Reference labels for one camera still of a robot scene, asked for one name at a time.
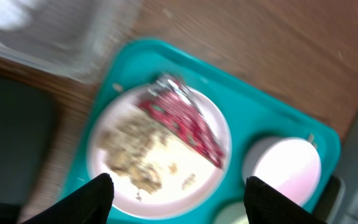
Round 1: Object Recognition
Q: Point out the teal serving tray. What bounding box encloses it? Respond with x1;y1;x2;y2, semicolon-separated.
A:
61;39;341;224

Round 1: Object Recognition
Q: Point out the light green bowl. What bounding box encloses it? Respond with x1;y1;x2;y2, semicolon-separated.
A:
213;202;249;224

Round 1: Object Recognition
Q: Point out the clear plastic bin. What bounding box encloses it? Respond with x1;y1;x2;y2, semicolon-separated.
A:
0;0;142;83

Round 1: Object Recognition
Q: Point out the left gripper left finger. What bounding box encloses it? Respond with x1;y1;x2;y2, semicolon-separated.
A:
23;173;114;224

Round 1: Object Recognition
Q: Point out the pink round plate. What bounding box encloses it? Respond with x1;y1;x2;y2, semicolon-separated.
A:
86;85;232;220

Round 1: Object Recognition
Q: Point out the black plastic tray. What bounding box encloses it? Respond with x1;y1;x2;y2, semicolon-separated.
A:
0;77;55;216

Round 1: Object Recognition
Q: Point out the peanut shells pile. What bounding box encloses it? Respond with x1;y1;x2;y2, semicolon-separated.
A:
99;108;198;200

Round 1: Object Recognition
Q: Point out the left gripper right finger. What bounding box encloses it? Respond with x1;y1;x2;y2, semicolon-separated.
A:
244;176;325;224

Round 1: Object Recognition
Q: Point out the red snack wrapper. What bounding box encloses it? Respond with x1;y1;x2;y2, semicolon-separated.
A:
137;73;225;169

